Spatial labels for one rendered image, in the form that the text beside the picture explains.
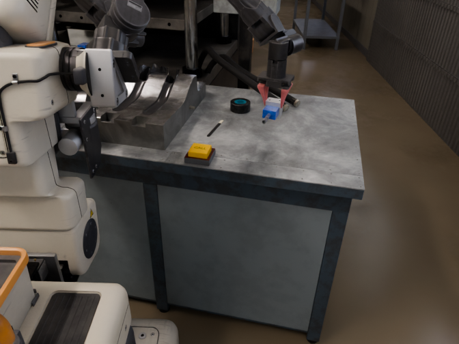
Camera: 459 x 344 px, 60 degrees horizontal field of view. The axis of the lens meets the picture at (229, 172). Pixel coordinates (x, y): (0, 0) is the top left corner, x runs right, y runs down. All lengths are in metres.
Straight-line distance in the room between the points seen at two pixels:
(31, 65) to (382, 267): 1.82
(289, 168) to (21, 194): 0.73
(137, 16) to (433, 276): 1.82
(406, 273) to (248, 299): 0.88
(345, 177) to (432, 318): 0.98
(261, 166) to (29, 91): 0.70
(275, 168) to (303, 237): 0.28
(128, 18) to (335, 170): 0.73
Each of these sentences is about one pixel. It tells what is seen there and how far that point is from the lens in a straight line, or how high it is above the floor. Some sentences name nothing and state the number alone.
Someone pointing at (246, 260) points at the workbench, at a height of 0.39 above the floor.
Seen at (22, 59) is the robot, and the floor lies 1.22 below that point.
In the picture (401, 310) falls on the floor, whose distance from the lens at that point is 2.00.
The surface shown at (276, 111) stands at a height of 0.94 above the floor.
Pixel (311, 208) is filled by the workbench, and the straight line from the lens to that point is 1.29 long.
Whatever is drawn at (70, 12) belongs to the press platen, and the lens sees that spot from 2.26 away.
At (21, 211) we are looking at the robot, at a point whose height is 0.86.
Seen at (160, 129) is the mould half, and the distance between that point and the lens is 1.27.
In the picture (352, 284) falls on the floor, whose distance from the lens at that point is 2.03.
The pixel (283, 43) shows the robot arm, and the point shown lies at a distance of 1.20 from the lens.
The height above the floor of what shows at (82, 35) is 0.93.
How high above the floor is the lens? 1.43
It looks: 32 degrees down
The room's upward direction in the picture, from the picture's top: 2 degrees clockwise
